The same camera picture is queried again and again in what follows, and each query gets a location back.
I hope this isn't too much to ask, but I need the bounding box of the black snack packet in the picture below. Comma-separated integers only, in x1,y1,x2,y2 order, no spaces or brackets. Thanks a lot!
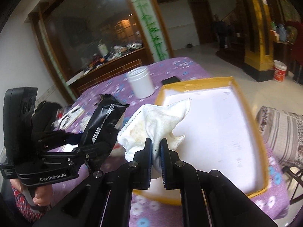
79,94,129,154

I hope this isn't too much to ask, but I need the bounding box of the white cloth rag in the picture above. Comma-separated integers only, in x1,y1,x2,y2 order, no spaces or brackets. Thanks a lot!
117,98,191,179

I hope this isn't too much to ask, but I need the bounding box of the red striped sleeve forearm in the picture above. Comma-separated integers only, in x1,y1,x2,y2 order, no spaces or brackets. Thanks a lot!
11,186,45,222

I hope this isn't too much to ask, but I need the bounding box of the person's left hand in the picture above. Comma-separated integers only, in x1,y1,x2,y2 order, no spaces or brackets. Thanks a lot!
10,179,53,207

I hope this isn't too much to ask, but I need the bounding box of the white notebook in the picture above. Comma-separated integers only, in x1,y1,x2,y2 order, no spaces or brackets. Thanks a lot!
56,105,85,130

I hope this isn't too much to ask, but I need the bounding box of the black bag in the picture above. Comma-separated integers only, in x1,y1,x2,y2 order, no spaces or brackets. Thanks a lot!
32,101,62,133

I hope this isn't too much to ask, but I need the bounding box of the yellow cardboard box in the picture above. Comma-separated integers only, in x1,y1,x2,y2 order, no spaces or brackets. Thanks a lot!
132,76,271,206

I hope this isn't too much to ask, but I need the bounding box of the black smartphone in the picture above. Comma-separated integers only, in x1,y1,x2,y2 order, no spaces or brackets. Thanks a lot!
161,76,180,85

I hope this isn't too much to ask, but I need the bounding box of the white plastic jar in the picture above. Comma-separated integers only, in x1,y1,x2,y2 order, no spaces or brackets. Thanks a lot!
126,66,155,99

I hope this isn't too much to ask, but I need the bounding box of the wooden sideboard cabinet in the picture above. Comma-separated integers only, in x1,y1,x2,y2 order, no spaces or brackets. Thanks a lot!
69,48,152,97

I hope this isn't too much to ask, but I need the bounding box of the purple floral tablecloth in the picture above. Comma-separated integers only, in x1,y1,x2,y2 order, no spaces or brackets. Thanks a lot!
65,58,289,219

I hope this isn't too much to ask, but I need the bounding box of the striped cushioned chair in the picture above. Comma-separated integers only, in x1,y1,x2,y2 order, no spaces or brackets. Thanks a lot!
256,106,302,204

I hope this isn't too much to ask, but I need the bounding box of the white red bucket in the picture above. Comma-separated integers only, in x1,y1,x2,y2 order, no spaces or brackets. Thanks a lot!
274,60,287,82

